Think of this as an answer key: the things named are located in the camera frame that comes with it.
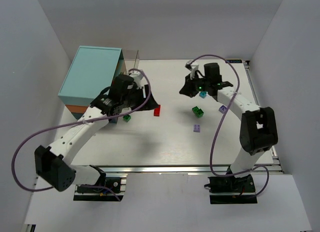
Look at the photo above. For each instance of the purple lego plate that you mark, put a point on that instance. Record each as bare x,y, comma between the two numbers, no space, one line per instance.
196,128

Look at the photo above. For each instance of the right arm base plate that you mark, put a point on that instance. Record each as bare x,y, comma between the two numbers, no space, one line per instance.
231,190

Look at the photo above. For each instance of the aluminium rail front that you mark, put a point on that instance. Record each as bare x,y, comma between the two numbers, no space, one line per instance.
177,169

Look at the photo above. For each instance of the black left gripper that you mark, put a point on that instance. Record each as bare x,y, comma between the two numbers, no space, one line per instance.
143,99

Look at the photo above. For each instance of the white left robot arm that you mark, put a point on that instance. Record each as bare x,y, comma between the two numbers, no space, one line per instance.
54,162

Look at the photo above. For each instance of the purple lego brick right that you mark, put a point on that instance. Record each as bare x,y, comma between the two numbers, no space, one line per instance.
222,109

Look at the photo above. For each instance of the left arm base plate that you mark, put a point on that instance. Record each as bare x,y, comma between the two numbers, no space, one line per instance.
112,189

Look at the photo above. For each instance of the green small lego brick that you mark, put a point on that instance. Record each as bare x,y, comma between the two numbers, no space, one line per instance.
127,118

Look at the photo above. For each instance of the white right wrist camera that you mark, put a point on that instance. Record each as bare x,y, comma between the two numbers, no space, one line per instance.
192,67

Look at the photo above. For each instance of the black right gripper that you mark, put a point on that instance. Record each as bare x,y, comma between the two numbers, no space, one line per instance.
191,84

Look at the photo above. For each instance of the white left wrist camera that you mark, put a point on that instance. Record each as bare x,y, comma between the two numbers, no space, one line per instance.
137,76

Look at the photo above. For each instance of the cyan square lego brick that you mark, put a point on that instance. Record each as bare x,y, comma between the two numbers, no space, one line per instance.
203,94

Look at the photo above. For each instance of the blue label sticker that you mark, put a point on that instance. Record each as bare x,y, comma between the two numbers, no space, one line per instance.
234,61

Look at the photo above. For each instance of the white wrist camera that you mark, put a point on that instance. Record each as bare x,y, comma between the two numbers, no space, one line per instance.
137,76
192,67

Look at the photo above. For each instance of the teal drawer cabinet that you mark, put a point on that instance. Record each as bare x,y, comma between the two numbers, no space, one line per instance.
92,69

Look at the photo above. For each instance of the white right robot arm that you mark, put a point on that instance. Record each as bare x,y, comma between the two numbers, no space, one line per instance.
258,130

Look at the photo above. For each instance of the red long lego plate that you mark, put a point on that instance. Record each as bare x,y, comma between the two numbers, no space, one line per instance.
157,111

